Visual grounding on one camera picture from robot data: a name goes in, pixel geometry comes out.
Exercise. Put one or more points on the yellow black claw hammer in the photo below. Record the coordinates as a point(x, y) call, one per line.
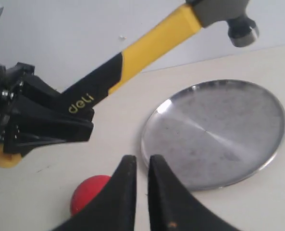
point(185, 21)

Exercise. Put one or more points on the round silver metal plate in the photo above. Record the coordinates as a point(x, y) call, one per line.
point(216, 133)

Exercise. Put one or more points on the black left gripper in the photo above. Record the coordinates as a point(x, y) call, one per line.
point(47, 116)

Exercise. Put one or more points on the red dome push button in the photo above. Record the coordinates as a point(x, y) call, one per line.
point(86, 192)

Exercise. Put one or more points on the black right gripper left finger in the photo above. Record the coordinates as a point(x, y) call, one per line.
point(114, 208)

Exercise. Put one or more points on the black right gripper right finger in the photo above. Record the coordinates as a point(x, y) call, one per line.
point(171, 205)

